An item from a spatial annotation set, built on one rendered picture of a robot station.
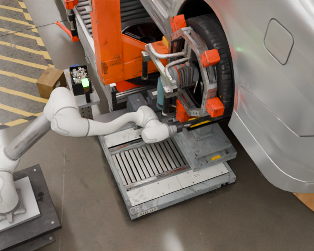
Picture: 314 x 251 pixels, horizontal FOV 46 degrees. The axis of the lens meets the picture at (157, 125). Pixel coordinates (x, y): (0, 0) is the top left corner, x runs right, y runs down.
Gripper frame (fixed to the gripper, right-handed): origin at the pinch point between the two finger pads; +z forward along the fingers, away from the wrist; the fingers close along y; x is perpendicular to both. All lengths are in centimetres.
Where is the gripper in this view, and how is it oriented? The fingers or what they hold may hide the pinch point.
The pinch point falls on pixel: (203, 118)
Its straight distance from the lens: 238.7
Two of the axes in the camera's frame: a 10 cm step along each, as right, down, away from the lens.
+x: -2.5, -9.6, -1.2
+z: 9.2, -2.8, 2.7
